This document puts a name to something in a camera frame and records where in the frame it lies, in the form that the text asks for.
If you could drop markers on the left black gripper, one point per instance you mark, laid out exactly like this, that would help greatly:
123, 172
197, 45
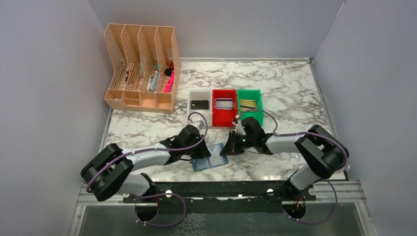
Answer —
198, 149

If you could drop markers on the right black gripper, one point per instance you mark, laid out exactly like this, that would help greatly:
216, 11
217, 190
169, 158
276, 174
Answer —
234, 145

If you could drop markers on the blue leather card holder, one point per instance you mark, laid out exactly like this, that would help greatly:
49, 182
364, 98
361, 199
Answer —
203, 164

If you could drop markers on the green plastic bin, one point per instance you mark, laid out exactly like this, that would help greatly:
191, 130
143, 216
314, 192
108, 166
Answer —
251, 94

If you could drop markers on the red plastic bin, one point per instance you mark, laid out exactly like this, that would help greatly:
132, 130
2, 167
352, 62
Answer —
224, 117

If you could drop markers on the peach plastic file organizer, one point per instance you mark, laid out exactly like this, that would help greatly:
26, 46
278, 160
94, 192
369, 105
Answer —
134, 51

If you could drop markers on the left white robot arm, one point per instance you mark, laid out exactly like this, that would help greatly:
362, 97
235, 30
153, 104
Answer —
109, 173

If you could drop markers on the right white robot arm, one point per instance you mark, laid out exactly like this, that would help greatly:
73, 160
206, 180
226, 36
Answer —
323, 154

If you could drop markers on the black credit card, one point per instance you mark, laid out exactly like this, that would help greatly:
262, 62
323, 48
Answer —
199, 105

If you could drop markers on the gold credit card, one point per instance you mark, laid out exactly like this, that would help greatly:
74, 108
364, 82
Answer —
247, 104

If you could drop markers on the pink highlighter pen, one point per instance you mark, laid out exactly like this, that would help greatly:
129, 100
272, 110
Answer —
170, 82

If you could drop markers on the teal grey stapler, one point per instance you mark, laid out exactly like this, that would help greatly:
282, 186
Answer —
153, 79

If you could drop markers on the black binder clip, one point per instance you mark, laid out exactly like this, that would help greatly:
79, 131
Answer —
169, 72

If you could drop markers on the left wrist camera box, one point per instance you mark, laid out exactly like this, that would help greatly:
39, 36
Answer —
200, 124

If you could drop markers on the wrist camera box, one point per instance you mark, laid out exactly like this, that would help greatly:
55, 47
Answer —
238, 126
200, 124

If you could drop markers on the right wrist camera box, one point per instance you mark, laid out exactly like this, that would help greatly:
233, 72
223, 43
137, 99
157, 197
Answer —
238, 126

